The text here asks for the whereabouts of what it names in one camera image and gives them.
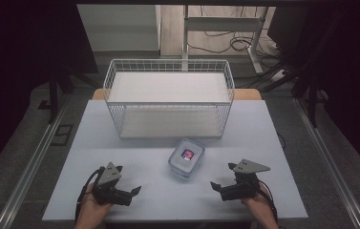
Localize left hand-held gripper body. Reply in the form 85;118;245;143
91;161;133;207

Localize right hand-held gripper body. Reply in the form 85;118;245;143
220;158;271;202

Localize person's right hand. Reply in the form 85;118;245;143
241;185;276;221

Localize person's left hand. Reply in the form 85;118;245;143
77;183;114;224

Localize clear plastic lidded container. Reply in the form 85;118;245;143
167;137;206;180

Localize black floor socket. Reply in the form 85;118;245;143
51;123;74;147

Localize wooden board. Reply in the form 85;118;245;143
91;88;264;101

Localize black metal stand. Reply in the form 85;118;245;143
47;63;103;125
241;12;344;129

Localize white power strip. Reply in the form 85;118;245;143
269;69;287;83

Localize white cabinet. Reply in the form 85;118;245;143
75;3;162;53

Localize dark curtain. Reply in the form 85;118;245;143
267;0;360;176
0;0;99;185

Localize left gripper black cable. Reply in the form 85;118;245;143
74;167;103;222

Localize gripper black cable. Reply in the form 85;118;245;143
74;167;103;222
258;179;280;224

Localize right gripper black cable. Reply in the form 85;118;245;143
258;179;280;224

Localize metal floor rail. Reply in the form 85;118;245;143
0;94;71;229
291;97;360;229

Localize white wire basket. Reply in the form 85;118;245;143
102;58;236;140

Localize black floor cables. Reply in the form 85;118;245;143
187;5;286;60

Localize white desk frame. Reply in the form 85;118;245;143
181;4;269;76

